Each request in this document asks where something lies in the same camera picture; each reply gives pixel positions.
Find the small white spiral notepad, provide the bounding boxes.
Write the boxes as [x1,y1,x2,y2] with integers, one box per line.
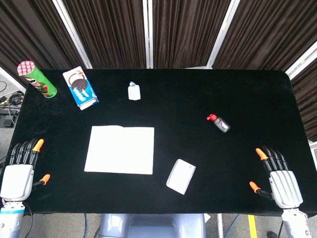
[165,159,197,196]

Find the white paper sheet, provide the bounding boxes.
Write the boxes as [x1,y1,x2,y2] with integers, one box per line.
[84,125,155,176]

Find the black velvet tablecloth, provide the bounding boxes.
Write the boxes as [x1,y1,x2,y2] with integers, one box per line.
[0,68,317,215]

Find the blue Oreo cookie box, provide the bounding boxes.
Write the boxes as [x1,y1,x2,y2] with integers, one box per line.
[62,65,99,111]

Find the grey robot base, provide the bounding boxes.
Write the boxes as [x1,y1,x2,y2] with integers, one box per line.
[98,213,207,238]

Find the black cable bundle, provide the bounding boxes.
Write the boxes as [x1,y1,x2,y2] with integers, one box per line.
[0,80,25,129]

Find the small white glue bottle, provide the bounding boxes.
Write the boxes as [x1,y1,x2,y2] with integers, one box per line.
[127,81,141,101]

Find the white partition frame post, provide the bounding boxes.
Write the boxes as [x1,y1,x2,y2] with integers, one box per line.
[284,41,317,80]
[52,0,94,69]
[142,0,154,69]
[206,0,241,69]

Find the black ink bottle red cap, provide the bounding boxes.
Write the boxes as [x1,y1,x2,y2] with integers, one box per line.
[206,114,231,133]

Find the green Pringles can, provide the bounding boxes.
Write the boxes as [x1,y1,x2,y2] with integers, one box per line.
[16,60,58,99]

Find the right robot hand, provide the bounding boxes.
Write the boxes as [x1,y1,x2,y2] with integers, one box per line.
[249,144,304,209]

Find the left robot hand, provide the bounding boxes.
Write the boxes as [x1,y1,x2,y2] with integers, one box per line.
[0,138,51,202]

